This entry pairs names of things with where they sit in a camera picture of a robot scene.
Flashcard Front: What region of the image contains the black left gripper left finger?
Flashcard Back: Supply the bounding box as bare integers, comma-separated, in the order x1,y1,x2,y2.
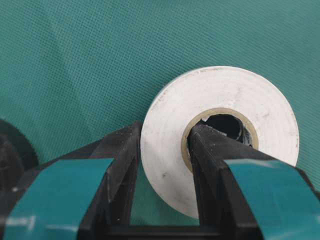
0,121,142,240

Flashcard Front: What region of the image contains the white tape roll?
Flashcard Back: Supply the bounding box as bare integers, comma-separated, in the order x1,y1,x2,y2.
140,66,300,218

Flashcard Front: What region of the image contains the green table cloth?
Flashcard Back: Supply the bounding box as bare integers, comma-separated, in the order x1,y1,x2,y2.
0,0,320,227

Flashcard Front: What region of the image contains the black tape roll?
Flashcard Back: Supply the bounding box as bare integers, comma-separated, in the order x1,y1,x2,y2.
0,119,39,194

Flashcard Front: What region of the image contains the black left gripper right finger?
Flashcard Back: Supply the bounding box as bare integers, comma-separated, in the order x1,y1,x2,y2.
188,124,320,240

